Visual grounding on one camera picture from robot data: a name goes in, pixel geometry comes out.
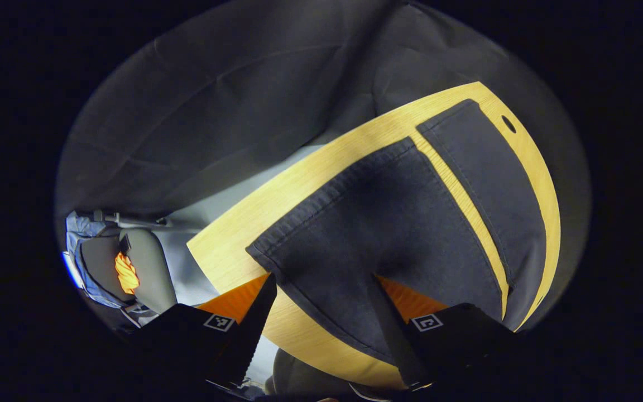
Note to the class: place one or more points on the blue cloth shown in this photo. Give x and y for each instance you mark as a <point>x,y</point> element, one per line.
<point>82,231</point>

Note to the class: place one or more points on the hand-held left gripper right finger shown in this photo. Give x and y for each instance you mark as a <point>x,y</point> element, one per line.
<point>399,340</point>

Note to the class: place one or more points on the grey chair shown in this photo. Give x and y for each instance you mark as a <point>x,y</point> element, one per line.
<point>153,268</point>

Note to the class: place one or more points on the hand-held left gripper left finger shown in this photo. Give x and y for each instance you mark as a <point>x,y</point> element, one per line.
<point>252,329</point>

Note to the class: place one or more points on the grey metal bar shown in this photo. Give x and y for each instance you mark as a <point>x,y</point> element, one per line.
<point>132,219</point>

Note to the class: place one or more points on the orange crumpled object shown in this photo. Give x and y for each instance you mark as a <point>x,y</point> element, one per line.
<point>126,273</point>

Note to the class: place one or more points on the dark blue jeans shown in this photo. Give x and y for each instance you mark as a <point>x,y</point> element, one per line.
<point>388,212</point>

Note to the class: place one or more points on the grey rounded seat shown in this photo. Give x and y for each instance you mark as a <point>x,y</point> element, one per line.
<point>299,379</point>

